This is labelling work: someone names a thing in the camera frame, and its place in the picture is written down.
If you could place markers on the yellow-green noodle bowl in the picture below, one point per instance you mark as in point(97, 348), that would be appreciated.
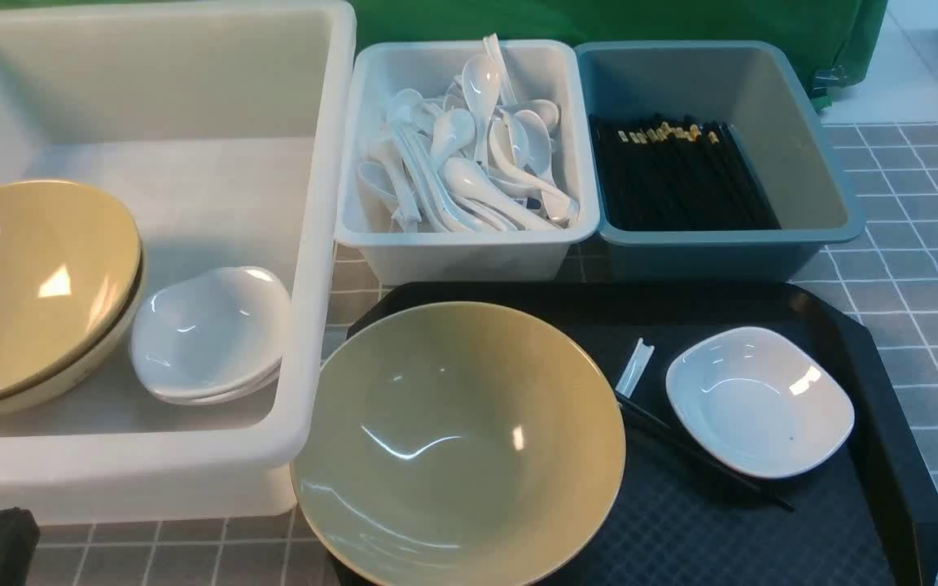
point(460, 444)

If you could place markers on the white ceramic soup spoon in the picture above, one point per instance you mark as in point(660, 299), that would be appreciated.
point(634, 368)

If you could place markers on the black chopstick gold band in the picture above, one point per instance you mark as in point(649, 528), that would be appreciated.
point(699, 455)

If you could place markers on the white square sauce dish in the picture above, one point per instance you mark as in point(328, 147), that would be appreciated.
point(758, 403)

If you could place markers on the bottom stacked cream bowl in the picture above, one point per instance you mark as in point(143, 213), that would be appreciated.
point(66, 379)

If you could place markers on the top stacked yellow bowl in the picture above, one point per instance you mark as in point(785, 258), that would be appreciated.
point(69, 253)

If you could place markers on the lower stacked white dish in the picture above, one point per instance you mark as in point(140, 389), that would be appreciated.
point(226, 396)

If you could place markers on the stacked white dish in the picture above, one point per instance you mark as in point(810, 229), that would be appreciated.
point(226, 396)
point(211, 333)

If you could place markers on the top stacked white dish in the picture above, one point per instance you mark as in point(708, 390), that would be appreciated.
point(211, 333)

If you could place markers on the pile of white spoons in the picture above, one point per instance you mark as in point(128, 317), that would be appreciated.
point(477, 159)

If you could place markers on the white plastic spoon bin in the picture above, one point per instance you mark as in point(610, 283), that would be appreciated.
point(540, 69)

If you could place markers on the pile of black chopsticks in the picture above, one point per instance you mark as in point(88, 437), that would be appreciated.
point(658, 173)

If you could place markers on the blue-grey plastic chopstick bin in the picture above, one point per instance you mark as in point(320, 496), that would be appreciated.
point(750, 85)

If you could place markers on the black plastic serving tray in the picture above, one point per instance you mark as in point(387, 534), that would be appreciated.
point(868, 516)

